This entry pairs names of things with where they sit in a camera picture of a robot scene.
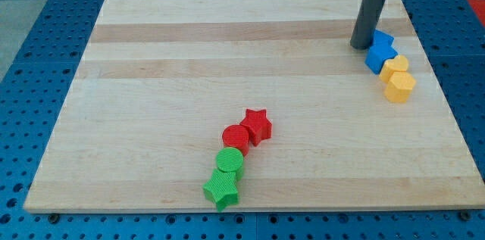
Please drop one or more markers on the red star block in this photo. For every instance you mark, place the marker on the red star block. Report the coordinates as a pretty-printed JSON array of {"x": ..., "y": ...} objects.
[{"x": 258, "y": 125}]

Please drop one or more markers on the red circle block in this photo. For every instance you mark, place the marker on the red circle block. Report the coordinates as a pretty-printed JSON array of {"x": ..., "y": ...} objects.
[{"x": 236, "y": 136}]

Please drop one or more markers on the green circle block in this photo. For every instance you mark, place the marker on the green circle block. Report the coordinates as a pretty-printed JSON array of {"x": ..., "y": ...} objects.
[{"x": 231, "y": 159}]

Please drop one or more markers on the green star block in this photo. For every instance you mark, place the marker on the green star block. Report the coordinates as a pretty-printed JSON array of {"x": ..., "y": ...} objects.
[{"x": 221, "y": 189}]

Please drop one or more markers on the wooden board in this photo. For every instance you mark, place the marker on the wooden board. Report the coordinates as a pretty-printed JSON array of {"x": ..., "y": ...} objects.
[{"x": 159, "y": 81}]

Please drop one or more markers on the blue pentagon block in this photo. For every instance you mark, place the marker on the blue pentagon block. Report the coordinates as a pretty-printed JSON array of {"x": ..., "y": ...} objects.
[{"x": 377, "y": 55}]

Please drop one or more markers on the blue cube block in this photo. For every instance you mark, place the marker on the blue cube block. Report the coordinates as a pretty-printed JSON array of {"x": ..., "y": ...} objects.
[{"x": 381, "y": 37}]

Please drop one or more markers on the yellow hexagon block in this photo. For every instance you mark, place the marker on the yellow hexagon block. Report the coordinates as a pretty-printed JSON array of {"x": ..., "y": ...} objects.
[{"x": 399, "y": 87}]

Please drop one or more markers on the yellow heart block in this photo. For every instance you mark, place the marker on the yellow heart block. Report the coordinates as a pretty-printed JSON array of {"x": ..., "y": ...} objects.
[{"x": 397, "y": 64}]

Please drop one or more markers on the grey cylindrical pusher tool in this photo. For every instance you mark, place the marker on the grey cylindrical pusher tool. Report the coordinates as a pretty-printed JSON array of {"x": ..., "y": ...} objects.
[{"x": 366, "y": 22}]

